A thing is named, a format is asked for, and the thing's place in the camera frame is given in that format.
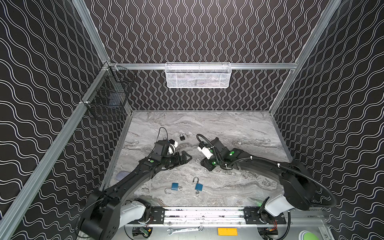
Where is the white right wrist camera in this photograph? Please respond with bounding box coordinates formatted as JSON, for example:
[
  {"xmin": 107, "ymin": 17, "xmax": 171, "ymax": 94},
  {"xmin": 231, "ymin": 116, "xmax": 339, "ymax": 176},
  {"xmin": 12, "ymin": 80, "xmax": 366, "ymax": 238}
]
[{"xmin": 198, "ymin": 144, "xmax": 214, "ymax": 160}]

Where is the green round button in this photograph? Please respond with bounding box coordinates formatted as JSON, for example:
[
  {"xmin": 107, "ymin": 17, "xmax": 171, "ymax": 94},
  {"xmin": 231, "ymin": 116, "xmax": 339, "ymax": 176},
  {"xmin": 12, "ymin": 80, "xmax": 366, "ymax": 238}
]
[{"xmin": 299, "ymin": 231, "xmax": 319, "ymax": 240}]

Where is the yellow label plate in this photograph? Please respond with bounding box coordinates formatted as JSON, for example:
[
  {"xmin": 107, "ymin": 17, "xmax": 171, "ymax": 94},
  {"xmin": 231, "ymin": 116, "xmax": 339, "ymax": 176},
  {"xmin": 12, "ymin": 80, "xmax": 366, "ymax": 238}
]
[{"xmin": 218, "ymin": 228, "xmax": 238, "ymax": 237}]

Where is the blue padlock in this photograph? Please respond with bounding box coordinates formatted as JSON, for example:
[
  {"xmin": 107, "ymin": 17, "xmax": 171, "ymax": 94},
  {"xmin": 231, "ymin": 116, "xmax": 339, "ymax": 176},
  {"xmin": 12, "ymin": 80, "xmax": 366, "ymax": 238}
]
[
  {"xmin": 164, "ymin": 183, "xmax": 183, "ymax": 195},
  {"xmin": 193, "ymin": 177, "xmax": 203, "ymax": 196}
]

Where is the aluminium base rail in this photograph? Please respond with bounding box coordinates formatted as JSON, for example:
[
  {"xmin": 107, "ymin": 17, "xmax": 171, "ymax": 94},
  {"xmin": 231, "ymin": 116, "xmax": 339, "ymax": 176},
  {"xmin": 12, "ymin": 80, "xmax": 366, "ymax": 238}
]
[{"xmin": 80, "ymin": 206, "xmax": 328, "ymax": 226}]

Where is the blue padlock left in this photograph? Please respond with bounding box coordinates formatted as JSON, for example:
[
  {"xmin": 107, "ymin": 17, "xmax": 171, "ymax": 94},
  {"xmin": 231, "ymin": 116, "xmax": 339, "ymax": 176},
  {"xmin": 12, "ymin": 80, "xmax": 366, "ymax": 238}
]
[{"xmin": 164, "ymin": 183, "xmax": 183, "ymax": 195}]

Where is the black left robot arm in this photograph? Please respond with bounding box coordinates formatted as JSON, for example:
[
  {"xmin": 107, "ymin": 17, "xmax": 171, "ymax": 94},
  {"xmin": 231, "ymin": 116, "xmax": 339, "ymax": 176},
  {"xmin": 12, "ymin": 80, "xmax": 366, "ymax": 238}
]
[{"xmin": 78, "ymin": 140, "xmax": 192, "ymax": 240}]

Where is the white wire mesh basket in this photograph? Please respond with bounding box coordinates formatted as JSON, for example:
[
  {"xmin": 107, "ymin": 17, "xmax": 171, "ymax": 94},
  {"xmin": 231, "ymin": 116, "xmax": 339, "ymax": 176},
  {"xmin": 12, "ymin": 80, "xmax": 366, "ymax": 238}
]
[{"xmin": 165, "ymin": 62, "xmax": 232, "ymax": 89}]

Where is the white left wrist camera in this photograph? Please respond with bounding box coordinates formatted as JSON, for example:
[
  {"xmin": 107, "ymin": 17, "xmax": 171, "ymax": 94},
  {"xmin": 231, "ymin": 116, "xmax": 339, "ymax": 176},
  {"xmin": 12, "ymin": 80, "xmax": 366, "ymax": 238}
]
[{"xmin": 168, "ymin": 139, "xmax": 179, "ymax": 155}]

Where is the silver open-end wrench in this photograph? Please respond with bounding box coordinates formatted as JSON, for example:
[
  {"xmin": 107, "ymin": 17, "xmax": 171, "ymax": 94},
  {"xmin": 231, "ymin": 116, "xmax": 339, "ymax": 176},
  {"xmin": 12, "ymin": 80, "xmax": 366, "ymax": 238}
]
[{"xmin": 167, "ymin": 226, "xmax": 205, "ymax": 236}]

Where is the blue padlock right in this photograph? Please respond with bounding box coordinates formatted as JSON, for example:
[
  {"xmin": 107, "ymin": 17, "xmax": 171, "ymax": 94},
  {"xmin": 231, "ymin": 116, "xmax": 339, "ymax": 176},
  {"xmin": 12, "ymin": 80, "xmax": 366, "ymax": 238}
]
[{"xmin": 193, "ymin": 177, "xmax": 203, "ymax": 196}]

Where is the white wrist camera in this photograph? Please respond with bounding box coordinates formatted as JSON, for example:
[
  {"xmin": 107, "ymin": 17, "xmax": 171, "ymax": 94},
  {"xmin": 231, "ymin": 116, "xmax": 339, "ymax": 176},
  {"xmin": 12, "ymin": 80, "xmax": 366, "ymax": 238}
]
[
  {"xmin": 198, "ymin": 144, "xmax": 214, "ymax": 160},
  {"xmin": 168, "ymin": 139, "xmax": 179, "ymax": 155}
]

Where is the grey cloth pad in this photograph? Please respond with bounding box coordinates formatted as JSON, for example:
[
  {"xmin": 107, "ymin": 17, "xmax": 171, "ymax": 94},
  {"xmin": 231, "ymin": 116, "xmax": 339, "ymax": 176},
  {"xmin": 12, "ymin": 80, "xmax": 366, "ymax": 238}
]
[{"xmin": 116, "ymin": 171, "xmax": 130, "ymax": 182}]

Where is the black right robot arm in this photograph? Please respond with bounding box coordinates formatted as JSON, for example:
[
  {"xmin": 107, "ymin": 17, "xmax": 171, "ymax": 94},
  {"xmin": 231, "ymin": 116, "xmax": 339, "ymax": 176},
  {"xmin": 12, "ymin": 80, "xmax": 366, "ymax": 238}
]
[{"xmin": 197, "ymin": 136, "xmax": 316, "ymax": 217}]

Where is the black wire mesh basket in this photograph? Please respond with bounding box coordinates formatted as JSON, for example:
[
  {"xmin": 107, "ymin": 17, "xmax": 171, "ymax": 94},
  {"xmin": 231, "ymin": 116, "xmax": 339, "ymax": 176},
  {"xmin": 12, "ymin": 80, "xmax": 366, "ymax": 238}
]
[{"xmin": 85, "ymin": 65, "xmax": 137, "ymax": 122}]

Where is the dark padlock with keyring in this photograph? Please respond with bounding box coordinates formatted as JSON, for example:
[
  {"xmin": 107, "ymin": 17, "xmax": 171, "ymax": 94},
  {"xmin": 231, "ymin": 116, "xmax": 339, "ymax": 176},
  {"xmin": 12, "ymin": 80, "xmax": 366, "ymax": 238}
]
[{"xmin": 180, "ymin": 134, "xmax": 190, "ymax": 141}]

